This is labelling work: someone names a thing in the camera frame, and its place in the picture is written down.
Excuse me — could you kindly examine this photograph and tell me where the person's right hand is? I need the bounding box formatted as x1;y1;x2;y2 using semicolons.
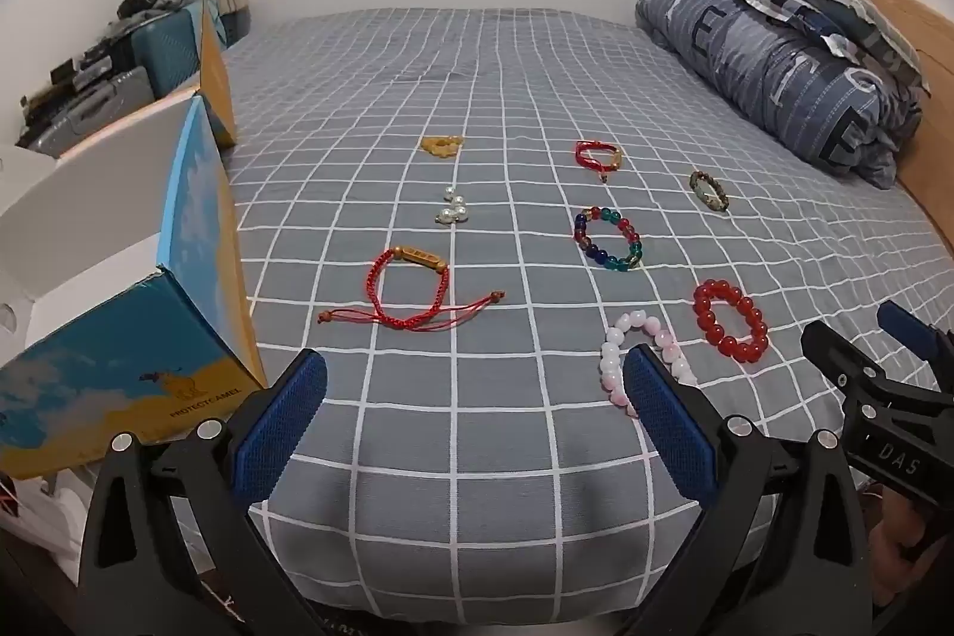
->
868;502;925;578

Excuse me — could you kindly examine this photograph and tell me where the grey suitcase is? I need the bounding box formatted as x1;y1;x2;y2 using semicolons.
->
18;66;157;156

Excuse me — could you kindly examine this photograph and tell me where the pile of dark items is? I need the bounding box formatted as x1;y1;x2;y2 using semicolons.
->
48;36;135;89

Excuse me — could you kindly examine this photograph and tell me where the olive bead bracelet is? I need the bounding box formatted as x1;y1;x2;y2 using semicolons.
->
689;170;730;212

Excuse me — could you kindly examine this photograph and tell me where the large red string bracelet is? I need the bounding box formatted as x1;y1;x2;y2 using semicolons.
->
317;244;506;333

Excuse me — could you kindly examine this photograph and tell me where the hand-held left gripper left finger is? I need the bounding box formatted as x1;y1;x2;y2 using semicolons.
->
78;349;329;636

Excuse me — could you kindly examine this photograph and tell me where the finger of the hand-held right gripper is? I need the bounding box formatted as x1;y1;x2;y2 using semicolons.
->
877;300;954;391
801;321;921;417

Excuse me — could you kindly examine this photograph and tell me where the blue and yellow cardboard box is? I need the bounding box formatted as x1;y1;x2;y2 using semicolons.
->
0;0;267;480

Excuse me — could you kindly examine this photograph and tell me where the folded blue printed quilt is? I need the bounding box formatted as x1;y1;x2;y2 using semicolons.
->
637;0;925;190

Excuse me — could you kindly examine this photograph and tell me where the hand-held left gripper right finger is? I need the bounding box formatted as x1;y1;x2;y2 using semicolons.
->
622;344;873;636

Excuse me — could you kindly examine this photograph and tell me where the wooden headboard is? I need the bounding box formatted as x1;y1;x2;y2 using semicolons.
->
794;0;954;257

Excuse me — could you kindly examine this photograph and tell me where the small red string bracelet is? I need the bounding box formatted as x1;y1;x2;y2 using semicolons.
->
574;139;623;182

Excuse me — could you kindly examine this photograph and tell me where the multicolour glass bead bracelet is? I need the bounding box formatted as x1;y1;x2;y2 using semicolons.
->
572;205;644;272

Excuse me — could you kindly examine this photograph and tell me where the teal suitcase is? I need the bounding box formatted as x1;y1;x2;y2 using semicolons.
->
119;0;225;101

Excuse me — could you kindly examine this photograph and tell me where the red bead bracelet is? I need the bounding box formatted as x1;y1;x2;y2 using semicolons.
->
693;278;770;365

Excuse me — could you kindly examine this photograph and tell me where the white pearl bracelet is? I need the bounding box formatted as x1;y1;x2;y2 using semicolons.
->
435;185;470;227

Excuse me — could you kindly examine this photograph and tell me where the pink bead bracelet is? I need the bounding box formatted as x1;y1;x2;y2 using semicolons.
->
600;309;698;420

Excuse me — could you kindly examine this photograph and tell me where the grey checked bed sheet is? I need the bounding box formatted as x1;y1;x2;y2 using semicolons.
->
171;6;954;611

